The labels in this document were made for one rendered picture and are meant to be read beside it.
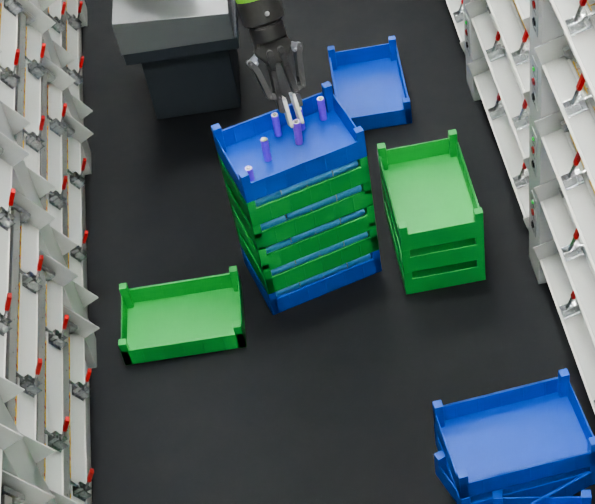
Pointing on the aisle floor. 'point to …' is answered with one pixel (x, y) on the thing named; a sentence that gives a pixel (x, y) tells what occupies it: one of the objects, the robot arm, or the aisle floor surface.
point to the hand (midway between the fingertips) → (291, 109)
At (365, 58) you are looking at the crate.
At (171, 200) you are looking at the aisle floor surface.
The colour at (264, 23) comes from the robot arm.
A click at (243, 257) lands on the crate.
